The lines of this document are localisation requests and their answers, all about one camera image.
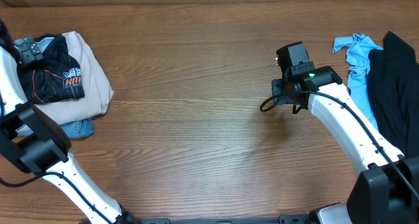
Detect black printed cycling jersey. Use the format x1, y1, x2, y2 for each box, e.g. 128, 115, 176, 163
17, 34, 85, 104

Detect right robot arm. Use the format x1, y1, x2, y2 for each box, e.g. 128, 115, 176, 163
271, 42, 418, 223

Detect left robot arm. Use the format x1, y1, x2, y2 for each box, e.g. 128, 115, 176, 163
1, 26, 137, 223

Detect folded beige trousers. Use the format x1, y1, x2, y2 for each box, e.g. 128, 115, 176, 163
12, 30, 115, 135

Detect light blue shirt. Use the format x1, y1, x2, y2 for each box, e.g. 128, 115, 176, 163
333, 33, 382, 130

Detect folded blue jeans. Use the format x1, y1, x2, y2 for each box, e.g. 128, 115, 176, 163
16, 117, 95, 140

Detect plain black garment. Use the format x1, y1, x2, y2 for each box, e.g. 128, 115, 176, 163
367, 31, 418, 158

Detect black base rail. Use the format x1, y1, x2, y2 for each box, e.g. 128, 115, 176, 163
79, 214, 370, 224

